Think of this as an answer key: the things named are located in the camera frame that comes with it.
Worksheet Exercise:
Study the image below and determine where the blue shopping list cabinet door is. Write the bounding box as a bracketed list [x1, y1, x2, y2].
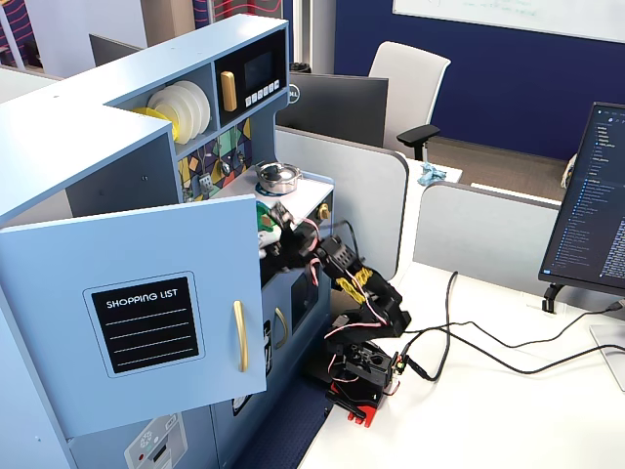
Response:
[0, 193, 269, 439]

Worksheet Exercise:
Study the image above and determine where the white beige bundle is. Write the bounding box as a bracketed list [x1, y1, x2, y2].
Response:
[562, 152, 580, 190]

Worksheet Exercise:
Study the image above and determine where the gold microwave handle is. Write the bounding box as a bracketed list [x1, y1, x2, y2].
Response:
[219, 70, 239, 113]

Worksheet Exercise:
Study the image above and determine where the black long cable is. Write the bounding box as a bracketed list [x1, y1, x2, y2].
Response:
[402, 327, 625, 377]

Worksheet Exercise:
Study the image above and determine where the black power cable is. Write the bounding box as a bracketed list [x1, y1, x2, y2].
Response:
[407, 271, 459, 382]

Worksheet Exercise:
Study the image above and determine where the silver toy pot with lid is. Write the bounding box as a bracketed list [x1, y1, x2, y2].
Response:
[253, 160, 304, 196]

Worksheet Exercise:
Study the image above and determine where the white toy plate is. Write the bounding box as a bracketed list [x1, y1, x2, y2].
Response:
[158, 84, 202, 143]
[174, 80, 212, 138]
[147, 89, 185, 146]

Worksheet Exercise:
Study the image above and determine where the grey rounded desk partition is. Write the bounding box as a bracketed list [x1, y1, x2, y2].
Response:
[412, 182, 563, 299]
[274, 125, 410, 283]

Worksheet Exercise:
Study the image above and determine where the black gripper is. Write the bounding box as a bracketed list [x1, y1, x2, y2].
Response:
[262, 200, 322, 271]

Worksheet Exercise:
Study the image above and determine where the monitor showing code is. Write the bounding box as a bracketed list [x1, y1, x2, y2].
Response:
[538, 101, 625, 297]

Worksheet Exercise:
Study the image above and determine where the blue crumpled cloth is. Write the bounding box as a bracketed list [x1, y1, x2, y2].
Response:
[416, 163, 446, 188]

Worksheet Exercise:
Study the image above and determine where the long gold door handle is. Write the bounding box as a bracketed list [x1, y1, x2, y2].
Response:
[232, 299, 250, 373]

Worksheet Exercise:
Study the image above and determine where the black usb cable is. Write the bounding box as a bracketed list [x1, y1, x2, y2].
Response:
[395, 298, 625, 353]

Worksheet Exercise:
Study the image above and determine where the red table clamp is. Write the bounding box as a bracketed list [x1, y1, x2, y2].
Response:
[325, 383, 387, 429]

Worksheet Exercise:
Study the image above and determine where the white office chair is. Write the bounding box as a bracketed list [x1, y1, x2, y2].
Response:
[368, 41, 453, 162]

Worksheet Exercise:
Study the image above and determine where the blue toy kitchen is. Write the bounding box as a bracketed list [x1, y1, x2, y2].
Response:
[0, 13, 338, 469]

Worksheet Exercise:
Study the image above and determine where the black dell monitor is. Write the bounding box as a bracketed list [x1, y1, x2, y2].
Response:
[275, 71, 391, 149]

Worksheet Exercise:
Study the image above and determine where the silver monitor base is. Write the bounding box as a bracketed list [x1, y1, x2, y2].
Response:
[589, 324, 625, 392]

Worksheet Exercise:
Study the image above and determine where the short gold cabinet handle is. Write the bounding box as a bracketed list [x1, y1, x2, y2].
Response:
[273, 306, 289, 350]

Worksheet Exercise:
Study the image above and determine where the black toy microwave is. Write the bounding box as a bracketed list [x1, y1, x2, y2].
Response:
[214, 29, 288, 129]

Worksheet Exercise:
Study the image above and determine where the green recipient bowl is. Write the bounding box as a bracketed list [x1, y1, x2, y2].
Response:
[256, 200, 278, 232]

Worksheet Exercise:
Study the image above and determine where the whiteboard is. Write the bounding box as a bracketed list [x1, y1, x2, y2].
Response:
[392, 0, 625, 44]

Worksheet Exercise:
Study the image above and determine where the yellow toy plate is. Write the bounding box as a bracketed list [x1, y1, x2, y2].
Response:
[130, 106, 180, 143]

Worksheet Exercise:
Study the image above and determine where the dark monitor back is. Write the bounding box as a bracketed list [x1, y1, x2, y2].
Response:
[88, 32, 146, 68]

